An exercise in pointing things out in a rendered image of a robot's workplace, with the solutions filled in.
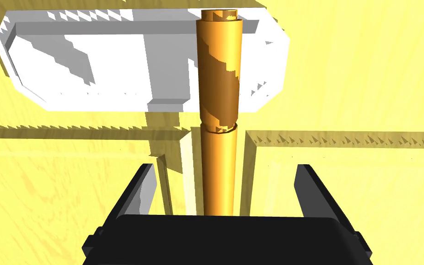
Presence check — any golden bar handle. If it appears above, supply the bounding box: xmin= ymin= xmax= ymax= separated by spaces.
xmin=196 ymin=9 xmax=244 ymax=217

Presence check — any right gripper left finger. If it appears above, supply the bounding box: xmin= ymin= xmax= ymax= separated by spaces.
xmin=109 ymin=163 xmax=158 ymax=219

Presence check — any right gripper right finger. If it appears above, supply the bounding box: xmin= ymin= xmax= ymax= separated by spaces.
xmin=294 ymin=164 xmax=348 ymax=224

